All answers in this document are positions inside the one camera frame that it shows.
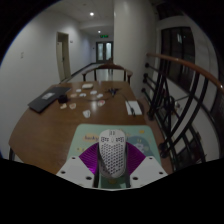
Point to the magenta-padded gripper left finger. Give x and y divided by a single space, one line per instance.
75 171

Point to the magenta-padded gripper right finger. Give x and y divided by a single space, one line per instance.
148 171

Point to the white perforated computer mouse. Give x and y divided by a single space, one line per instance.
112 151

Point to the light green printed mouse pad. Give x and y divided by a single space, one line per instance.
86 136

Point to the white cartoon sticker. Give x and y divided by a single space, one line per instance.
86 113

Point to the black pen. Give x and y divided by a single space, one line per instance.
132 110

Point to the orange cartoon sticker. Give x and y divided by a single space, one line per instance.
72 106

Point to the white notepad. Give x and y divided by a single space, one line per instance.
135 107

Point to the beige sticker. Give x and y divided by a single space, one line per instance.
63 106

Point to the black railing with wooden handrail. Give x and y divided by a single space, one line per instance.
180 106

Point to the red and white sticker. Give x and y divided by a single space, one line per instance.
101 103

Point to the black closed laptop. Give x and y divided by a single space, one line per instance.
46 98

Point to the small beige box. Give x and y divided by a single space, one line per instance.
87 86

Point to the black key bunch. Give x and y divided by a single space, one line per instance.
112 90

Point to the wooden armchair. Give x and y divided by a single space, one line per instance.
110 67

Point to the white side door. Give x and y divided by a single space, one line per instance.
62 56

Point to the dark window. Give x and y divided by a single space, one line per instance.
178 56

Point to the glass double door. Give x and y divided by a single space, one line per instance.
104 52

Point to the green exit sign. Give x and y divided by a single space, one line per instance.
104 36

